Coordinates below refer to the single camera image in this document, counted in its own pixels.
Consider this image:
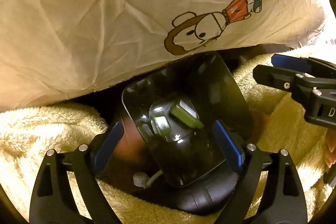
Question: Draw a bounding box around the white cable plug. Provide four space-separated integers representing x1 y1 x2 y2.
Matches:
133 170 163 189

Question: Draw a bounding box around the small green glass bottle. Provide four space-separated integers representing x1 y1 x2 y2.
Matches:
170 99 204 129

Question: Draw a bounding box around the black trash bin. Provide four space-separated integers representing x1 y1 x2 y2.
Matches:
121 50 255 189

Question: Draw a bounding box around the yellow fluffy blanket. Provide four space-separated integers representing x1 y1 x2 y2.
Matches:
1 45 335 223

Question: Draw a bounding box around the cream cartoon bed sheet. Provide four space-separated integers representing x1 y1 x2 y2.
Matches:
1 0 334 111

